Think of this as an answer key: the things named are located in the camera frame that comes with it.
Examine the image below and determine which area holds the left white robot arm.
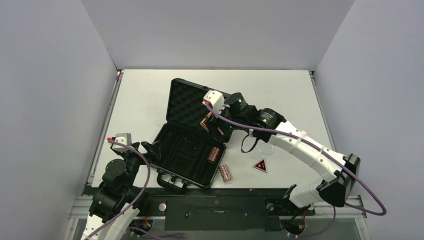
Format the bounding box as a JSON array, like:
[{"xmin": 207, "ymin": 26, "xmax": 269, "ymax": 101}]
[{"xmin": 81, "ymin": 137, "xmax": 161, "ymax": 240}]

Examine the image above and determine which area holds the red black triangular card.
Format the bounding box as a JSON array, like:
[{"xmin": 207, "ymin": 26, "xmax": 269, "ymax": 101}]
[{"xmin": 252, "ymin": 158, "xmax": 268, "ymax": 173}]

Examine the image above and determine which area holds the clear round disc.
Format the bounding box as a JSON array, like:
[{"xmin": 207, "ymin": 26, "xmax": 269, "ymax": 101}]
[
  {"xmin": 259, "ymin": 143, "xmax": 274, "ymax": 156},
  {"xmin": 248, "ymin": 148, "xmax": 262, "ymax": 160}
]

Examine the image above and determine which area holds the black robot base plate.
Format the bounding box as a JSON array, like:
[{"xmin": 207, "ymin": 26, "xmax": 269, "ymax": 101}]
[{"xmin": 82, "ymin": 187, "xmax": 352, "ymax": 233}]

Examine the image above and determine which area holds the red playing card box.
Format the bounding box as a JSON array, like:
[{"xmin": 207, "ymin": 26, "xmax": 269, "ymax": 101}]
[{"xmin": 200, "ymin": 112, "xmax": 215, "ymax": 133}]

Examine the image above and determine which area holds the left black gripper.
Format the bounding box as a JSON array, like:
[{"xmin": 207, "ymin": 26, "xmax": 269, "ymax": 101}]
[{"xmin": 118, "ymin": 140, "xmax": 160, "ymax": 191}]

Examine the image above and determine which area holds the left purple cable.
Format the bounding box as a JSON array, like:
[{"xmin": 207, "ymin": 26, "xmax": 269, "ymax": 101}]
[{"xmin": 84, "ymin": 140, "xmax": 152, "ymax": 240}]

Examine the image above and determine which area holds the poker chip roll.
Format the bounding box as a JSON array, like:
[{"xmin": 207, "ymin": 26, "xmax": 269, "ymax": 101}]
[
  {"xmin": 207, "ymin": 147, "xmax": 220, "ymax": 164},
  {"xmin": 218, "ymin": 164, "xmax": 233, "ymax": 183}
]

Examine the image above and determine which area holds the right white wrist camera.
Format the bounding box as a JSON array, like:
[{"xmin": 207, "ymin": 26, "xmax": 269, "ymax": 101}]
[{"xmin": 203, "ymin": 90, "xmax": 225, "ymax": 114}]

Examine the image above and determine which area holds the black foam-lined carrying case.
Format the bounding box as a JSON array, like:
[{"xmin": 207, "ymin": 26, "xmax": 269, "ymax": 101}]
[{"xmin": 151, "ymin": 78, "xmax": 226, "ymax": 193}]

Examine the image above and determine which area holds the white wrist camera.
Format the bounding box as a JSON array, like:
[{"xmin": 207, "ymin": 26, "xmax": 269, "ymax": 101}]
[
  {"xmin": 203, "ymin": 90, "xmax": 225, "ymax": 114},
  {"xmin": 106, "ymin": 132, "xmax": 132, "ymax": 153}
]

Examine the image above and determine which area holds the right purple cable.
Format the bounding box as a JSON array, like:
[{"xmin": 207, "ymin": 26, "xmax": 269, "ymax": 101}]
[{"xmin": 203, "ymin": 100, "xmax": 387, "ymax": 217}]

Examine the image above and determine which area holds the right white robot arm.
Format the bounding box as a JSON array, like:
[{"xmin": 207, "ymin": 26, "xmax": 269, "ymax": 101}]
[{"xmin": 202, "ymin": 90, "xmax": 361, "ymax": 214}]

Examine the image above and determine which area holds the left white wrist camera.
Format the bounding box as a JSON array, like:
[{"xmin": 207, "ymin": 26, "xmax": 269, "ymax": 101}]
[{"xmin": 106, "ymin": 132, "xmax": 132, "ymax": 153}]

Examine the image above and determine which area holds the purple cable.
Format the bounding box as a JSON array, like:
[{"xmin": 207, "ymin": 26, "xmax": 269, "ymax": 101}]
[
  {"xmin": 84, "ymin": 140, "xmax": 152, "ymax": 240},
  {"xmin": 203, "ymin": 100, "xmax": 387, "ymax": 217}
]

